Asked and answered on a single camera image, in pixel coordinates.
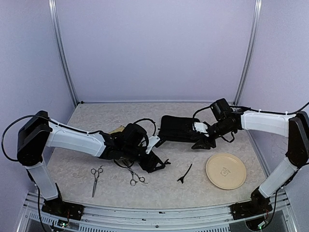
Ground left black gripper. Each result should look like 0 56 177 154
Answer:
122 144 166 173

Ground black zippered tool case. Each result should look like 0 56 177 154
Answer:
155 115 210 147

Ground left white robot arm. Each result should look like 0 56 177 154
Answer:
17 111 169 215

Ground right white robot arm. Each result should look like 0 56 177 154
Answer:
192 99 309 215

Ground silver thinning scissors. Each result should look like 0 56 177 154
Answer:
127 167 148 186

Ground beige round plate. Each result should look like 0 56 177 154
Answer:
205 153 247 190

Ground woven bamboo tray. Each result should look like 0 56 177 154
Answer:
109 125 125 135

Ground silver scissors left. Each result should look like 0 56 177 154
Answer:
91 165 103 198

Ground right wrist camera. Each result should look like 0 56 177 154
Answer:
193 122 209 137

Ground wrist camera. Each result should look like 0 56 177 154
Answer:
193 122 209 137
145 135 162 154

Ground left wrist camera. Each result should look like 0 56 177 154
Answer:
145 135 162 154

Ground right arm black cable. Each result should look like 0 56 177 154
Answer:
229 101 309 115

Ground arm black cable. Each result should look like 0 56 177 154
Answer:
229 101 309 115
0 115 50 162

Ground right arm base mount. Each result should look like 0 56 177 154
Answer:
230 188 273 220

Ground front aluminium rail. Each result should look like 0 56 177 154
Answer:
16 191 298 232

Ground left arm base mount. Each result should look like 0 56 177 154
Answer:
42 198 84 221

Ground right aluminium frame post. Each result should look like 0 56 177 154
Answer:
233 0 263 105

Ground aluminium frame post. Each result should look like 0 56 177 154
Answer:
233 0 263 105
48 0 79 107

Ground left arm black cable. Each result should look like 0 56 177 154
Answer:
0 115 50 162

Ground left aluminium frame post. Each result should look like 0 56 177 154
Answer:
48 0 79 107

